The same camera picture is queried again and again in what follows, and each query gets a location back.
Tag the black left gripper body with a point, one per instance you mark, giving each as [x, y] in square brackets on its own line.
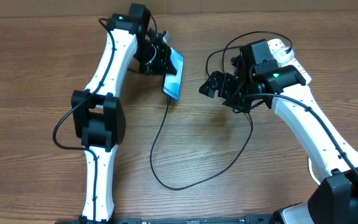
[152, 60]

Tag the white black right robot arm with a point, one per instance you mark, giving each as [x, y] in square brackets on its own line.
[267, 72]

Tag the white power strip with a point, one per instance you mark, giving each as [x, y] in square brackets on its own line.
[276, 44]

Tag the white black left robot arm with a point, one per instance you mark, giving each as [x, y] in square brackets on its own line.
[97, 111]

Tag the white charger plug adapter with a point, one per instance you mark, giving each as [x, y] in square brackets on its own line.
[283, 55]

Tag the blue Galaxy smartphone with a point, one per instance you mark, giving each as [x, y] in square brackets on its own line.
[172, 83]

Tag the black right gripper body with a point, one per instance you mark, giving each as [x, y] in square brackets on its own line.
[232, 90]

